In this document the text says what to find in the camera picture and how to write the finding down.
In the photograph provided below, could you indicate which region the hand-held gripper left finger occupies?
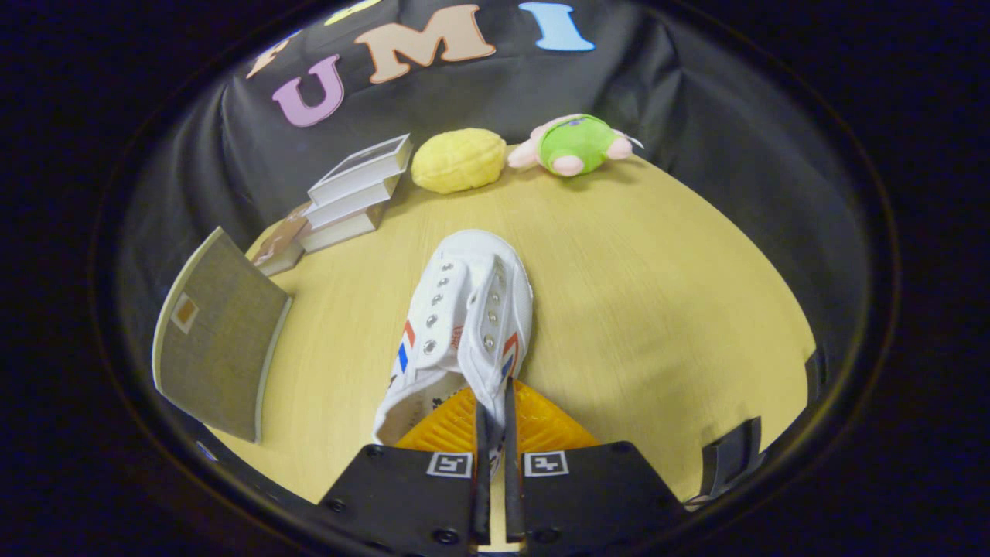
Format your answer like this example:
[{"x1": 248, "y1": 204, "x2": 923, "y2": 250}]
[{"x1": 321, "y1": 383, "x2": 492, "y2": 554}]

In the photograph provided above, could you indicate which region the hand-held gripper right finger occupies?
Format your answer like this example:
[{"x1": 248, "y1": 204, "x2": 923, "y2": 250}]
[{"x1": 504, "y1": 378, "x2": 685, "y2": 552}]

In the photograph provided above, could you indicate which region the white striped canvas shoe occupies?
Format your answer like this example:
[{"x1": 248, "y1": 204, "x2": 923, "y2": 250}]
[{"x1": 373, "y1": 229, "x2": 534, "y2": 448}]

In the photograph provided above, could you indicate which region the grey fabric storage box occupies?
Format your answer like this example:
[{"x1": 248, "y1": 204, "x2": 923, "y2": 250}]
[{"x1": 152, "y1": 226, "x2": 294, "y2": 444}]

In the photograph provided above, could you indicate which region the thick white book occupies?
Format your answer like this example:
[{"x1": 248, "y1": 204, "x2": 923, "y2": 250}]
[{"x1": 302, "y1": 174, "x2": 401, "y2": 231}]

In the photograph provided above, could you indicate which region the brown cover book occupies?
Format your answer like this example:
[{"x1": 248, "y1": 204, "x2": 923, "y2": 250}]
[{"x1": 251, "y1": 205, "x2": 310, "y2": 278}]

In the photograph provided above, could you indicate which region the yellow plush toy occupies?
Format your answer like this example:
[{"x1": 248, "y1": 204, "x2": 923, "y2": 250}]
[{"x1": 410, "y1": 128, "x2": 507, "y2": 195}]

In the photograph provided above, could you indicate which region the white book with portrait cover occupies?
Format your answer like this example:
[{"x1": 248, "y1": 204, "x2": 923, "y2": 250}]
[{"x1": 307, "y1": 134, "x2": 413, "y2": 207}]

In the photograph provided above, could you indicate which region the pink and green plush toy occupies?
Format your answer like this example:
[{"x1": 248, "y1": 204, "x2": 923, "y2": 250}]
[{"x1": 507, "y1": 114, "x2": 643, "y2": 178}]

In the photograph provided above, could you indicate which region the black backdrop cloth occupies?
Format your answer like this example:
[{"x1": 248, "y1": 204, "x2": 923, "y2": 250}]
[{"x1": 116, "y1": 0, "x2": 875, "y2": 372}]

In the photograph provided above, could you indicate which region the black bracket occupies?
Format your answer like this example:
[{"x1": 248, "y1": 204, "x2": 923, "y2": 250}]
[
  {"x1": 700, "y1": 418, "x2": 765, "y2": 500},
  {"x1": 804, "y1": 350, "x2": 827, "y2": 403}
]

